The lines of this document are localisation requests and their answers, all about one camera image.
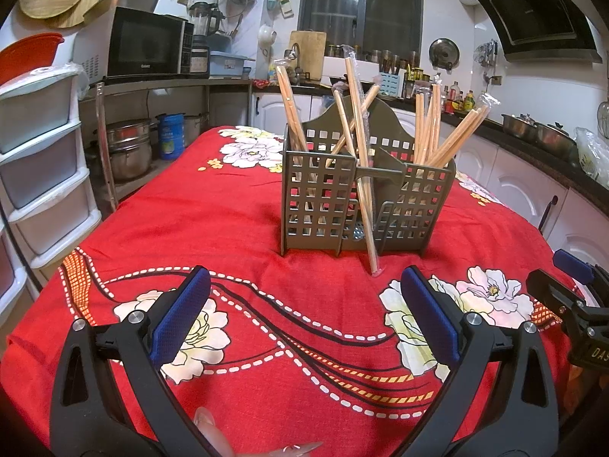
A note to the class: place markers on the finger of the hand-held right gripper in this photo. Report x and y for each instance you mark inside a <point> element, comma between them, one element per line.
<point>547,290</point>
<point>573,264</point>

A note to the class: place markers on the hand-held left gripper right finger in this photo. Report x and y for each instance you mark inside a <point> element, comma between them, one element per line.
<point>430,316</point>

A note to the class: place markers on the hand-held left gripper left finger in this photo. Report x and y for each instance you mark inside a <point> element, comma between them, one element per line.
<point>181,316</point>

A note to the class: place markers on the grey plastic grid utensil holder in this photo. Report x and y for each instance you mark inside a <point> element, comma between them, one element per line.
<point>390,171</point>

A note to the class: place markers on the bunch of chopsticks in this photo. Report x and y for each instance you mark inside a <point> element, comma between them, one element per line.
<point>358,119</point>

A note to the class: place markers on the hanging metal utensils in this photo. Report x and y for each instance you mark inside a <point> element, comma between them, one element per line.
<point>485,53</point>

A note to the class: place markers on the person's left hand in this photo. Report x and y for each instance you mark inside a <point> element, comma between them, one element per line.
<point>214,433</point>

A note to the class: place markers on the red floral blanket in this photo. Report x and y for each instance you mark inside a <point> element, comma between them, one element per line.
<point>285,342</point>

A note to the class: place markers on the clear plastic bag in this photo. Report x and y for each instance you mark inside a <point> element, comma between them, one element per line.
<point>592,152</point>

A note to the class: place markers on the steel pot with lid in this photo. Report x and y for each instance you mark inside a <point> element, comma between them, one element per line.
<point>556,140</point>

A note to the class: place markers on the steel bowl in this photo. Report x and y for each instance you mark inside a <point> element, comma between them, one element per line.
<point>518,124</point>

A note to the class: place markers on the large steel steamer pot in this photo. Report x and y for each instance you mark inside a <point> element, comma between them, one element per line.
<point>128,150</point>

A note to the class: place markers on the white plastic drawer unit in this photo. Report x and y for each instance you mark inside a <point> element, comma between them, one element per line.
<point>9,271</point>
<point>43,152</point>

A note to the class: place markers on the blue canister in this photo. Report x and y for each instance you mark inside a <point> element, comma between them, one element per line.
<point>170,138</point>

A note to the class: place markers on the cluster of condiment bottles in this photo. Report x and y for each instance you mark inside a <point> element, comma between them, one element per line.
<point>459,97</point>

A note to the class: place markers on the wooden storage shelf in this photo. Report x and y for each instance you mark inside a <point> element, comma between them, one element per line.
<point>190,84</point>

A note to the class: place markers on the white and blue knife block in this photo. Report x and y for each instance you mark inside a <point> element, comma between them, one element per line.
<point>395,83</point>

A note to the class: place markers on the black spice rack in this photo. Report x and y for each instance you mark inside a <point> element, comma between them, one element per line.
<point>413,76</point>

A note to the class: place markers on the red dish cloth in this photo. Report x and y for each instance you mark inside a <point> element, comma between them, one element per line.
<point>260,84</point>

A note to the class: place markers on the dark pot lid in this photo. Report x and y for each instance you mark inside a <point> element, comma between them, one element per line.
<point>444,53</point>

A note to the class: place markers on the black range hood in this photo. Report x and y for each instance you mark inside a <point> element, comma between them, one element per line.
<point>537,9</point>

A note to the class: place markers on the blue dish basin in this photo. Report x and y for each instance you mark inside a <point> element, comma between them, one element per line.
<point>231,63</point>

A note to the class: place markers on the row of windowsill jars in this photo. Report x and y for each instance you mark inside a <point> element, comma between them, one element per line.
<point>380,54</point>

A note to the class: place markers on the white countertop box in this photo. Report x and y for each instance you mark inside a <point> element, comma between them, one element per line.
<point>333,64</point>

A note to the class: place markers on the black and white microwave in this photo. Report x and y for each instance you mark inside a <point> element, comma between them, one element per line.
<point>147,43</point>

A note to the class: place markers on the metal sink faucet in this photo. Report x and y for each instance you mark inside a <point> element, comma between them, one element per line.
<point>296,54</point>

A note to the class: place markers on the wooden cutting board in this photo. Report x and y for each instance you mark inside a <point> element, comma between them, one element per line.
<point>311,50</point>

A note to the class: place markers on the black blender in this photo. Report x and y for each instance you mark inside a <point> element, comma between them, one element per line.
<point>204,24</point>

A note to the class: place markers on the white hanging pot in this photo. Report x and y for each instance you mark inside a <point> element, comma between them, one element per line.
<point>267,35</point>

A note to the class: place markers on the red plastic basin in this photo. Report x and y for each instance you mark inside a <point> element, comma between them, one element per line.
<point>28,57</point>

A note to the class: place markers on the dark framed window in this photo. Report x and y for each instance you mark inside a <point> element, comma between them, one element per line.
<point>380,9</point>

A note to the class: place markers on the hanging wall basket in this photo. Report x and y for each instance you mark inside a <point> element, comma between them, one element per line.
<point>280,4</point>

